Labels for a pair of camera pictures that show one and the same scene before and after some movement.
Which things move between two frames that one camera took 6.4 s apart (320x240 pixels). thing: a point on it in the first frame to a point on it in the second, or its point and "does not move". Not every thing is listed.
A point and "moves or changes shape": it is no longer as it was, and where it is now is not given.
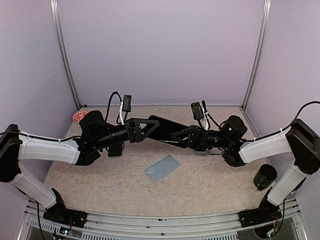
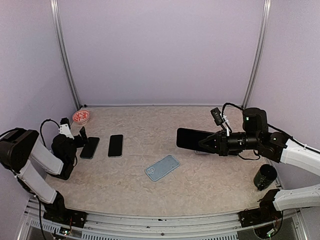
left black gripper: x=138 y=135 to x=80 y=143
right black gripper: x=197 y=137 to x=222 y=145
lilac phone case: x=201 y=153 does not move
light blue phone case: x=156 y=171 does not move
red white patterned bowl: x=78 y=115 does not move
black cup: x=265 y=175 does not move
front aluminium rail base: x=215 y=226 does not move
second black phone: x=115 y=151 does not move
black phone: x=165 y=129 moves or changes shape
